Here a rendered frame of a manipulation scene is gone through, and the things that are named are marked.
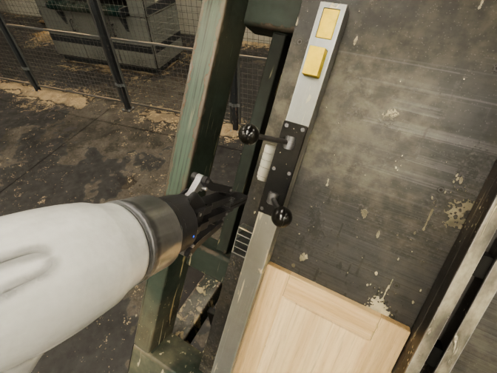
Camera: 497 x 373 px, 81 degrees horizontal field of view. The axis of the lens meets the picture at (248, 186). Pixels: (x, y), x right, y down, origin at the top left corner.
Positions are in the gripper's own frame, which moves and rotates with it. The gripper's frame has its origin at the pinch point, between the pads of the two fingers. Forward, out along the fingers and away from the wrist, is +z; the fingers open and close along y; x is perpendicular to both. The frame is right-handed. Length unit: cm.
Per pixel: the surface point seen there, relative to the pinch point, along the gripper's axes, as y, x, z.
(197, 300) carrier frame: 54, -19, 36
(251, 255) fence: 14.8, 3.3, 11.5
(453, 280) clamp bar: 1.2, 38.4, 8.3
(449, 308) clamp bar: 6.2, 39.8, 8.4
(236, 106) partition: -14, -120, 228
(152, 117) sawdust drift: 23, -221, 226
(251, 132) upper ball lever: -12.7, 0.1, 0.0
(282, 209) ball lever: -1.7, 9.3, 0.4
